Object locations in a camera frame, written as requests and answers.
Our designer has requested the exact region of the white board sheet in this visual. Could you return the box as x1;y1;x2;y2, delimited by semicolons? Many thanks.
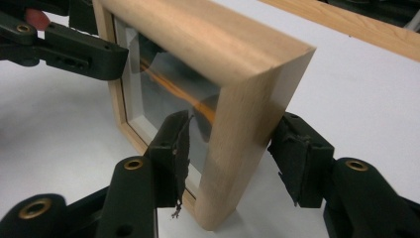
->
0;0;420;238

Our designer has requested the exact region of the wooden picture frame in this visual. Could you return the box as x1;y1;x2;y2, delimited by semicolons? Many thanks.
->
92;0;317;232

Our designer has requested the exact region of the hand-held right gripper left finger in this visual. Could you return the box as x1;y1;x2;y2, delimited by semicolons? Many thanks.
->
144;109;194;219

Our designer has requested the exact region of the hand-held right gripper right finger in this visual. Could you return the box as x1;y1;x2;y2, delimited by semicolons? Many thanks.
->
266;112;336;209

